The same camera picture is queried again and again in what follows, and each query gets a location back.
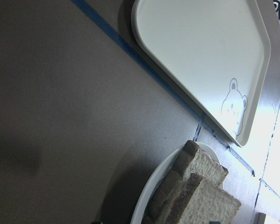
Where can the plain bread slice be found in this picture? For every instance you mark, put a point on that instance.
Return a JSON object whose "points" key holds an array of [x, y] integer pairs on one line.
{"points": [[195, 201]]}

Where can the bread slice under egg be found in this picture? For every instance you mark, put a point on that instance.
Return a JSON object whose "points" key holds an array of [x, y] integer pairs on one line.
{"points": [[191, 159]]}

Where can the white bear tray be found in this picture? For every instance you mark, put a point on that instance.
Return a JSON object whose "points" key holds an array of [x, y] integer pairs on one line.
{"points": [[217, 51]]}

